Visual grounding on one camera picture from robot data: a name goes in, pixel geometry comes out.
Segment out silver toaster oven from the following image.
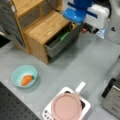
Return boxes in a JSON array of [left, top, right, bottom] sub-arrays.
[[102, 78, 120, 120]]

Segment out white induction cooker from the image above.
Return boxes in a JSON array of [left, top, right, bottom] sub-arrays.
[[42, 85, 91, 120]]

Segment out teal bowl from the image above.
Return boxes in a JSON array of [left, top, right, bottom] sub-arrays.
[[11, 65, 38, 88]]

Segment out orange carrot toy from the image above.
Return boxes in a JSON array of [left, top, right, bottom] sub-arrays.
[[21, 75, 34, 86]]

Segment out open grey drawer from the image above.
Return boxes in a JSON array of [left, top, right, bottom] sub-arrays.
[[45, 23, 82, 59]]

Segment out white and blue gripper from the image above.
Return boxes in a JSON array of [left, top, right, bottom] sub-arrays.
[[62, 0, 110, 29]]

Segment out pink pan with white handle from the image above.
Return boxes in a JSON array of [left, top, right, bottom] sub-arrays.
[[51, 82, 86, 120]]

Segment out green vegetable toy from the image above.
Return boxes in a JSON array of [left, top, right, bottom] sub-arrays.
[[60, 32, 70, 41]]

